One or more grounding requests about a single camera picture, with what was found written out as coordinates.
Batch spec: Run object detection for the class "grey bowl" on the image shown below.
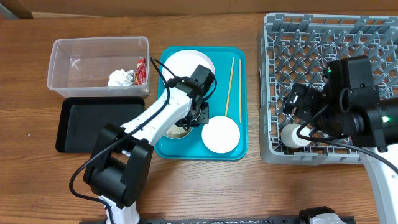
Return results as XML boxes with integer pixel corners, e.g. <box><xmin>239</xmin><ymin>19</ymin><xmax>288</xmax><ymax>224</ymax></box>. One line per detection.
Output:
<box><xmin>164</xmin><ymin>124</ymin><xmax>193</xmax><ymax>139</ymax></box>

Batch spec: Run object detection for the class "white pink bowl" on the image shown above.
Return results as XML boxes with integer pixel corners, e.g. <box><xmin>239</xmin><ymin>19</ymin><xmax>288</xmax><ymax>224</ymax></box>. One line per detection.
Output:
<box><xmin>201</xmin><ymin>116</ymin><xmax>240</xmax><ymax>154</ymax></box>

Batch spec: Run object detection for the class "white cup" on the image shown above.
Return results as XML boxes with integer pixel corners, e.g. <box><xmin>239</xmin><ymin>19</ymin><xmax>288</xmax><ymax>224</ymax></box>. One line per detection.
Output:
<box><xmin>280</xmin><ymin>124</ymin><xmax>311</xmax><ymax>149</ymax></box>

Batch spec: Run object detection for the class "wooden chopstick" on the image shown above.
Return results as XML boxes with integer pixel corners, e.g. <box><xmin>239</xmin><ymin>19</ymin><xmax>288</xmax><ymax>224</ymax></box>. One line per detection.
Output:
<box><xmin>224</xmin><ymin>57</ymin><xmax>235</xmax><ymax>116</ymax></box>

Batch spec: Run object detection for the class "red snack wrapper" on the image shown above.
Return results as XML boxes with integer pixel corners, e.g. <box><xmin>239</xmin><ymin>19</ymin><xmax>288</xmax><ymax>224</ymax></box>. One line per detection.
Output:
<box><xmin>134</xmin><ymin>58</ymin><xmax>146</xmax><ymax>85</ymax></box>

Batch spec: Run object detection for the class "white napkin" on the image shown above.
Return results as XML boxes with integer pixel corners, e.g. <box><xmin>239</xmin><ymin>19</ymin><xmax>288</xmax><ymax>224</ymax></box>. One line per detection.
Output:
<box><xmin>108</xmin><ymin>69</ymin><xmax>135</xmax><ymax>87</ymax></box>

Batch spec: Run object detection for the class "white rice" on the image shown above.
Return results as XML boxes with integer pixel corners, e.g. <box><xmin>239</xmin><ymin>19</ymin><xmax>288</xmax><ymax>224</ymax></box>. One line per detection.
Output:
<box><xmin>165</xmin><ymin>125</ymin><xmax>187</xmax><ymax>139</ymax></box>

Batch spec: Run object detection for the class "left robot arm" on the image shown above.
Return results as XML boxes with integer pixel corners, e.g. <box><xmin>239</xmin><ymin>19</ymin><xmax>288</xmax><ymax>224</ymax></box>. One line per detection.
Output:
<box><xmin>83</xmin><ymin>65</ymin><xmax>216</xmax><ymax>223</ymax></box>

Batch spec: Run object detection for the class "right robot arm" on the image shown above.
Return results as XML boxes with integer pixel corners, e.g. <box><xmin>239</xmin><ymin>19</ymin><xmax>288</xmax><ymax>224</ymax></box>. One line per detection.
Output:
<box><xmin>283</xmin><ymin>56</ymin><xmax>397</xmax><ymax>223</ymax></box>

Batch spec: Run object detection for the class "grey dishwasher rack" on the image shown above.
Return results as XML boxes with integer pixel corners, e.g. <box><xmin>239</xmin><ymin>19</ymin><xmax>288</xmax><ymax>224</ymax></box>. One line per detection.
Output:
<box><xmin>257</xmin><ymin>13</ymin><xmax>397</xmax><ymax>166</ymax></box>

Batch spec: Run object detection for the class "clear plastic waste bin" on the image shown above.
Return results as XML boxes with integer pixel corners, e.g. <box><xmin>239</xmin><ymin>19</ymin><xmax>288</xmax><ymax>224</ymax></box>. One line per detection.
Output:
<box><xmin>47</xmin><ymin>36</ymin><xmax>150</xmax><ymax>98</ymax></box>

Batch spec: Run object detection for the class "large white plate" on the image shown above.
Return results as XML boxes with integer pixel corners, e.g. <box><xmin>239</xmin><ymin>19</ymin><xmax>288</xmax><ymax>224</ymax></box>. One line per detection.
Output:
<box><xmin>163</xmin><ymin>50</ymin><xmax>216</xmax><ymax>77</ymax></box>

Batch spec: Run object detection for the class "black plastic tray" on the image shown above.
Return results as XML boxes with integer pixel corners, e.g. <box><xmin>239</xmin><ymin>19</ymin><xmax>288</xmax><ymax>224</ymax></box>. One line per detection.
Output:
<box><xmin>55</xmin><ymin>96</ymin><xmax>145</xmax><ymax>153</ymax></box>

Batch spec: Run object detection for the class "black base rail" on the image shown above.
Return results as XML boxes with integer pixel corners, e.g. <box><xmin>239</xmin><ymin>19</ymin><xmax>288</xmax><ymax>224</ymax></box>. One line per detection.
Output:
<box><xmin>136</xmin><ymin>215</ymin><xmax>355</xmax><ymax>224</ymax></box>

